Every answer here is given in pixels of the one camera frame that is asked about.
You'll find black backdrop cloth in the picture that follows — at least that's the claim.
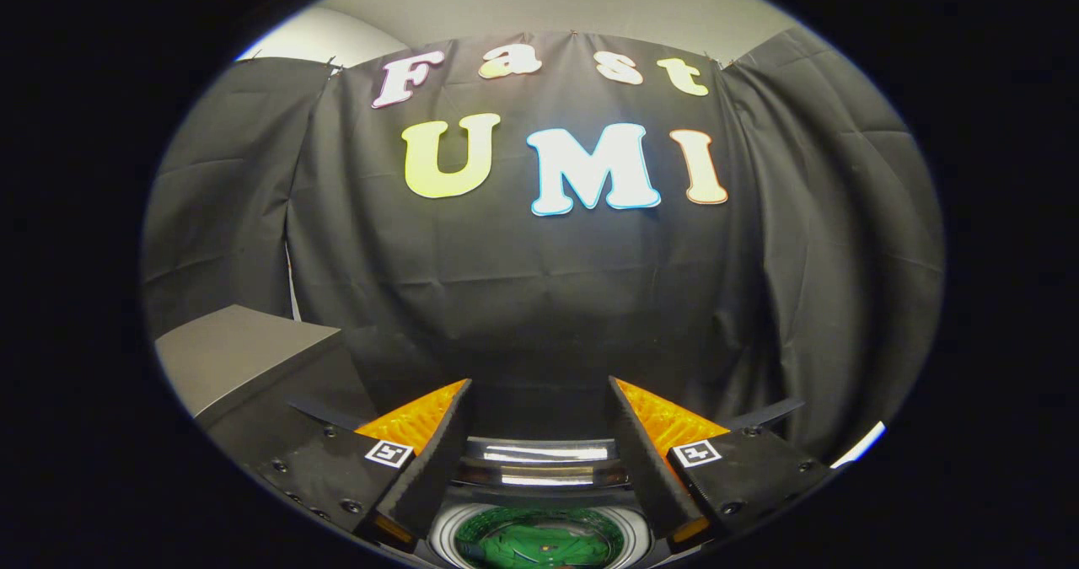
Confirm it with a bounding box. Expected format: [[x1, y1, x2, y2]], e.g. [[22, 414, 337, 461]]
[[142, 28, 947, 469]]

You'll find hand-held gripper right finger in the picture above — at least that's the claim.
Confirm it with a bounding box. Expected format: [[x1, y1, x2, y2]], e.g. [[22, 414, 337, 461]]
[[609, 376, 837, 553]]

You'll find green polo shirt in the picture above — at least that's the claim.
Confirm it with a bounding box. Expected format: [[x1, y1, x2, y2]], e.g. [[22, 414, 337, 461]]
[[455, 507, 626, 569]]

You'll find white paper sheet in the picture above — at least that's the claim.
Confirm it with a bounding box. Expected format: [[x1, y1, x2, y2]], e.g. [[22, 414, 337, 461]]
[[830, 421, 887, 470]]

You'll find grey cabinet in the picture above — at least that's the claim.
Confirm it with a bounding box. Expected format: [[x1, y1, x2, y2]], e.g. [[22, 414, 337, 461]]
[[154, 303, 378, 469]]

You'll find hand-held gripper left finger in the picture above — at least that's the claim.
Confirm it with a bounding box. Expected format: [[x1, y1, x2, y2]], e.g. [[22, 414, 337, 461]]
[[253, 378, 475, 553]]

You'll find dark grey washing machine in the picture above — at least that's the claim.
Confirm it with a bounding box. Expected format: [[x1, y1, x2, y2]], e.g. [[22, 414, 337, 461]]
[[413, 489, 675, 569]]

